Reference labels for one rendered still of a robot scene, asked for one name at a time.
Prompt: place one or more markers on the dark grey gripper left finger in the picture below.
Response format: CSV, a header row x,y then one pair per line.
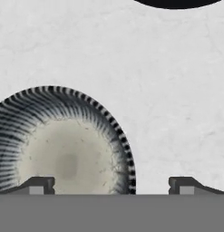
x,y
40,183

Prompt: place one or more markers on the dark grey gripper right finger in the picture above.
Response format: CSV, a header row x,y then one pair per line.
x,y
184,183

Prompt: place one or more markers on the black striped white bowl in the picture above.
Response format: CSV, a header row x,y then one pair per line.
x,y
68,145

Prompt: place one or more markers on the black round object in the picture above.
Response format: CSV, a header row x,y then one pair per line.
x,y
177,3

